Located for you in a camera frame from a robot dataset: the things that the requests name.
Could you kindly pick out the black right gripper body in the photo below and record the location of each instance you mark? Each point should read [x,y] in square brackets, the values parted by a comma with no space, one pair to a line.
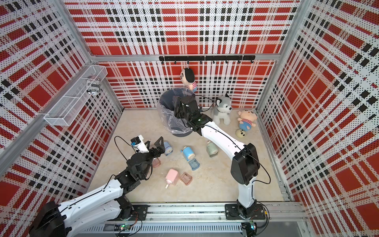
[180,112]

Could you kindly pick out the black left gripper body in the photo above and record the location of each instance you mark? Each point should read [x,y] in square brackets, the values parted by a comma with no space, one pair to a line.
[149,156]

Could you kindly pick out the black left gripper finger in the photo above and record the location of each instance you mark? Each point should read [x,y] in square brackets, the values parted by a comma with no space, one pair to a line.
[159,144]
[147,144]

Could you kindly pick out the light blue pencil sharpener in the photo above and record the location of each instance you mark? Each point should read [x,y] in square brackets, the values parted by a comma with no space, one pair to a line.
[168,148]

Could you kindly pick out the bright blue pencil sharpener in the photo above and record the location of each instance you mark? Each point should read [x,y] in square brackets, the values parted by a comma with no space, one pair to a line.
[188,153]

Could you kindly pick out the pink pencil sharpener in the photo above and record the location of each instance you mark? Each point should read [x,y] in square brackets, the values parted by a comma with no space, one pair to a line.
[172,178]

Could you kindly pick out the pink sharpener shavings tray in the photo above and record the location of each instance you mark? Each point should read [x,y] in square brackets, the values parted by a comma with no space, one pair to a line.
[186,178]

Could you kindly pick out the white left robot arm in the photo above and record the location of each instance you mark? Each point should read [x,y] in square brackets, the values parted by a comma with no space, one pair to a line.
[107,202]

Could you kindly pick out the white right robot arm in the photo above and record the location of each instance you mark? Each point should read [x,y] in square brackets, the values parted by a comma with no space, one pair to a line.
[245,163]

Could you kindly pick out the green pencil sharpener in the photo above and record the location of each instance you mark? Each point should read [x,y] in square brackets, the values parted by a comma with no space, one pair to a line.
[212,149]

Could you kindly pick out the dark grey trash bin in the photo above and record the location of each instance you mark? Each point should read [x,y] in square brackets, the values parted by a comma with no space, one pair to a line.
[170,121]

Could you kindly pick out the clear plastic bin liner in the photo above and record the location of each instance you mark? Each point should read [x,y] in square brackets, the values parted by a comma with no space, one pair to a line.
[167,118]

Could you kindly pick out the hanging boy doll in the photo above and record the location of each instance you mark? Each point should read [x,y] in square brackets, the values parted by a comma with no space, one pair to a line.
[188,79]

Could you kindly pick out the grey white husky plush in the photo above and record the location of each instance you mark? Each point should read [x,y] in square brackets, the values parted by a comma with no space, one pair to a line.
[222,110]

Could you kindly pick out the cream round face ball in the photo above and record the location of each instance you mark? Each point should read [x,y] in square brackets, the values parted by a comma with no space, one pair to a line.
[240,133]

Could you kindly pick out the pink pig plush blue shirt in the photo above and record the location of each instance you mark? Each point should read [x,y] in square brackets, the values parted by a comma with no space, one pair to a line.
[246,120]

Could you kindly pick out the small striped can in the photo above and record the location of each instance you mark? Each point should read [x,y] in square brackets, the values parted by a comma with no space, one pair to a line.
[93,86]

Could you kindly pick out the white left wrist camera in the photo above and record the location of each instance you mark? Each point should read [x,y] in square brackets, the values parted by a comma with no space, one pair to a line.
[138,144]

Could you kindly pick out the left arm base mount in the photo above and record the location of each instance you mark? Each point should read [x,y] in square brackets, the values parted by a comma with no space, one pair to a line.
[139,210]

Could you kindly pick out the black hook rail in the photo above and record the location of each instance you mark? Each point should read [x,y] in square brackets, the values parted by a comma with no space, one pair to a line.
[211,58]

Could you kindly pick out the white wire mesh shelf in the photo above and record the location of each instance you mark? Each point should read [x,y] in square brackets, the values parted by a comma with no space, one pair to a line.
[64,112]

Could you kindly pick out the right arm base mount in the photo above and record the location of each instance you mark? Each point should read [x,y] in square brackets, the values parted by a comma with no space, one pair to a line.
[236,211]

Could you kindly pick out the aluminium front rail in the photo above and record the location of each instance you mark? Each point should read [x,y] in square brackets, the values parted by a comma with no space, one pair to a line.
[282,218]

